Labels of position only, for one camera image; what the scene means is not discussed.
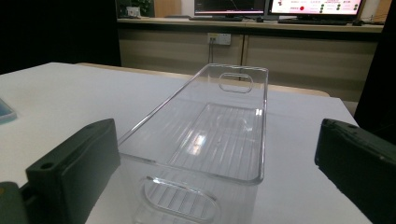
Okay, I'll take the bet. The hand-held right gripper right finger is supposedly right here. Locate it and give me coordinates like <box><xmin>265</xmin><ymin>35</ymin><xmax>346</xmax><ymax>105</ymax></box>
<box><xmin>314</xmin><ymin>118</ymin><xmax>396</xmax><ymax>224</ymax></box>

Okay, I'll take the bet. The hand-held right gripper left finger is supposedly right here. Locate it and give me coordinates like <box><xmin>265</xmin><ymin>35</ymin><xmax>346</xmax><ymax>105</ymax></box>
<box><xmin>18</xmin><ymin>118</ymin><xmax>121</xmax><ymax>224</ymax></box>

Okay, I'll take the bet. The clear blue phone case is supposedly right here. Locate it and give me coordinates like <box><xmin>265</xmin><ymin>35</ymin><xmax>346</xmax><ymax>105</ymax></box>
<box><xmin>0</xmin><ymin>97</ymin><xmax>18</xmax><ymax>125</ymax></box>

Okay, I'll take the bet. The clear plastic storage bin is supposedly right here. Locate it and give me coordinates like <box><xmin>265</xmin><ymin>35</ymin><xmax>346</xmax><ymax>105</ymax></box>
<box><xmin>117</xmin><ymin>63</ymin><xmax>270</xmax><ymax>224</ymax></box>

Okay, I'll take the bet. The white table mat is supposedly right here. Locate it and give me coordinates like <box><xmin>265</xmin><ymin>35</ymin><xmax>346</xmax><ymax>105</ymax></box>
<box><xmin>0</xmin><ymin>62</ymin><xmax>375</xmax><ymax>224</ymax></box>

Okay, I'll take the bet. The black curtain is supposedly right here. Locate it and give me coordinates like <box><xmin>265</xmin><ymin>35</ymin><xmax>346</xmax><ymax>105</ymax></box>
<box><xmin>0</xmin><ymin>0</ymin><xmax>121</xmax><ymax>76</ymax></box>
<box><xmin>354</xmin><ymin>0</ymin><xmax>396</xmax><ymax>144</ymax></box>

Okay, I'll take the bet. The beige desk counter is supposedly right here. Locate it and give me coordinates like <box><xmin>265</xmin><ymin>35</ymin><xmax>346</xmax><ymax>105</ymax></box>
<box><xmin>116</xmin><ymin>17</ymin><xmax>385</xmax><ymax>102</ymax></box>

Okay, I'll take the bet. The black keyboard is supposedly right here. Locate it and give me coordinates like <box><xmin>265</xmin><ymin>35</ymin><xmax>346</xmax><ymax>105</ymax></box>
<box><xmin>188</xmin><ymin>16</ymin><xmax>244</xmax><ymax>22</ymax></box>
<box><xmin>277</xmin><ymin>19</ymin><xmax>349</xmax><ymax>26</ymax></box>

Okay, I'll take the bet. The computer monitor with white screen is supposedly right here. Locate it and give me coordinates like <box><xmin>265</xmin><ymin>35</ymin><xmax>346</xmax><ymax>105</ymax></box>
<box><xmin>269</xmin><ymin>0</ymin><xmax>365</xmax><ymax>16</ymax></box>

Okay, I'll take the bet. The computer monitor with dark screen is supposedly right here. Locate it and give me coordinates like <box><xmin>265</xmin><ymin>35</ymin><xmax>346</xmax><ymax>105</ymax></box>
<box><xmin>193</xmin><ymin>0</ymin><xmax>267</xmax><ymax>17</ymax></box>

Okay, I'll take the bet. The black power cable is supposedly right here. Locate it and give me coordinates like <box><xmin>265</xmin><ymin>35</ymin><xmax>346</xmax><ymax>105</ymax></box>
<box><xmin>208</xmin><ymin>38</ymin><xmax>216</xmax><ymax>64</ymax></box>

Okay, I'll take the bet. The white wall outlet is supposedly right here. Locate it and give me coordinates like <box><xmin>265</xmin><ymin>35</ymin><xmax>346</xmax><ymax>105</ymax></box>
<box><xmin>207</xmin><ymin>32</ymin><xmax>232</xmax><ymax>46</ymax></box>

